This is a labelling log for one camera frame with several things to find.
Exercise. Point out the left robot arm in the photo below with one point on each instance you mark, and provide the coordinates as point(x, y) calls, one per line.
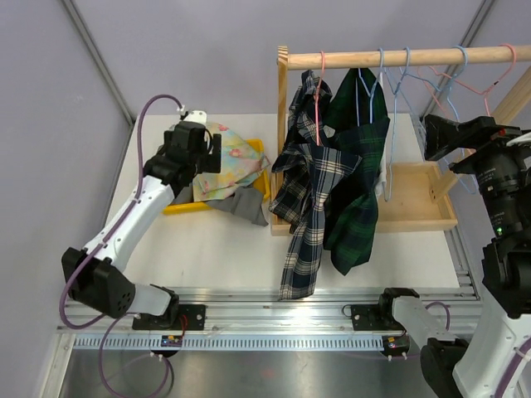
point(95, 274)

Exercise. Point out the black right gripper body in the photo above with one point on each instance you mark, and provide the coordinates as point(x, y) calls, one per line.
point(479, 135)

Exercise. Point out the dark green plaid skirt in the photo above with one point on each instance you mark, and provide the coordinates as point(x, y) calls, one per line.
point(352, 206)

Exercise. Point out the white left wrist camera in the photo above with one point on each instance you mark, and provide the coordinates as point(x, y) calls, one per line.
point(194, 116)

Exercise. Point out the pink wire hanger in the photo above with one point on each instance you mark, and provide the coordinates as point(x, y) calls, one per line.
point(474, 90)
point(316, 98)

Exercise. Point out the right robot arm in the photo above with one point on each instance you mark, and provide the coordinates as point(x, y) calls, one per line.
point(490, 364)

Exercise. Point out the white grey garment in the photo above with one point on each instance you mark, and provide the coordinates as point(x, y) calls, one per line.
point(381, 181)

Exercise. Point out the aluminium mounting rail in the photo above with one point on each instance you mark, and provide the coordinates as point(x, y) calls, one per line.
point(237, 283)

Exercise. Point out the grey pleated skirt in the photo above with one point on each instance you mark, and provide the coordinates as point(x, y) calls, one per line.
point(245, 202)

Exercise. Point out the pastel floral garment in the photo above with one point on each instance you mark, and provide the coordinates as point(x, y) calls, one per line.
point(241, 166)

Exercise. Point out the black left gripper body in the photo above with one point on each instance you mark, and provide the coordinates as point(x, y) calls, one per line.
point(202, 160)

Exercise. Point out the wooden clothes rack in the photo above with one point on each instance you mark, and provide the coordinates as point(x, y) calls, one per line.
point(422, 202)

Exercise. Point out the navy white plaid skirt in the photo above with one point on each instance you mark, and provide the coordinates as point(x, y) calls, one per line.
point(310, 173)

